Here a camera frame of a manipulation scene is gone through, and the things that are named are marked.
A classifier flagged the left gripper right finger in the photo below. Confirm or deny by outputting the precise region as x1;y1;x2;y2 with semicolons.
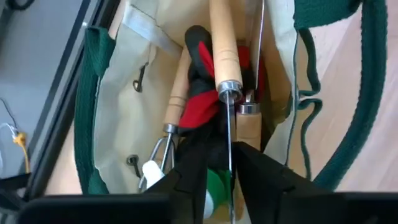
233;141;336;224

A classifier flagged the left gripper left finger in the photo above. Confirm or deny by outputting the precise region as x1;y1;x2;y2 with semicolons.
145;136;208;224

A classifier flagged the green spray bottle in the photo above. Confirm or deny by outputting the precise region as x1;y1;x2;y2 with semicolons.
141;159;234;220

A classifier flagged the narrow wooden handle trowel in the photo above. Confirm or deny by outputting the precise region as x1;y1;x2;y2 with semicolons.
235;0;266;151

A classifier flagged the red black gardening glove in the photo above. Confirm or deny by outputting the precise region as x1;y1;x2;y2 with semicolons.
177;24;268;147

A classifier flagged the wooden handle fan rake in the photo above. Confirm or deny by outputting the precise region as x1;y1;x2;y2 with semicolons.
138;46;192;191

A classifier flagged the beige green gardening bag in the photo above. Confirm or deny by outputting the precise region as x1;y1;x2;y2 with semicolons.
73;0;389;195

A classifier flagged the wooden handle three-prong cultivator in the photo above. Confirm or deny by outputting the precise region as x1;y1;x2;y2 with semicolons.
208;0;244;224

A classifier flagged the black table frame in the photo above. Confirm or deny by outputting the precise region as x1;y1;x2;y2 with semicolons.
23;0;123;200

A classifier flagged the yellow floor cable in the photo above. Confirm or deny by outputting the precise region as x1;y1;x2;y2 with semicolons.
11;131;31;174

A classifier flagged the white floor cable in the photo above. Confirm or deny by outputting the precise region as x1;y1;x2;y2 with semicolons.
0;122;17;138

